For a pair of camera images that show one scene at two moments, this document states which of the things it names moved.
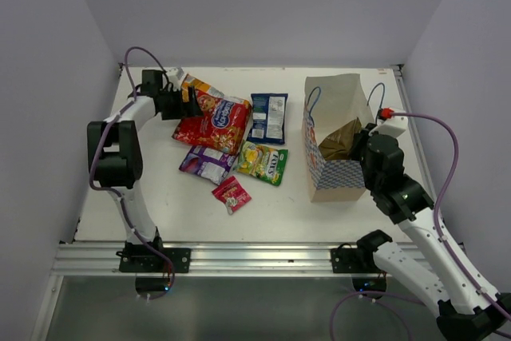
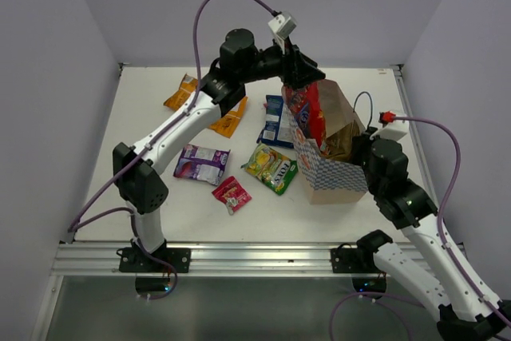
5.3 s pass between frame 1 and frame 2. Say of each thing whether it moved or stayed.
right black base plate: stayed
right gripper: stayed
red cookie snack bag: moved
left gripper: moved
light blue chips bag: stayed
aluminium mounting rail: stayed
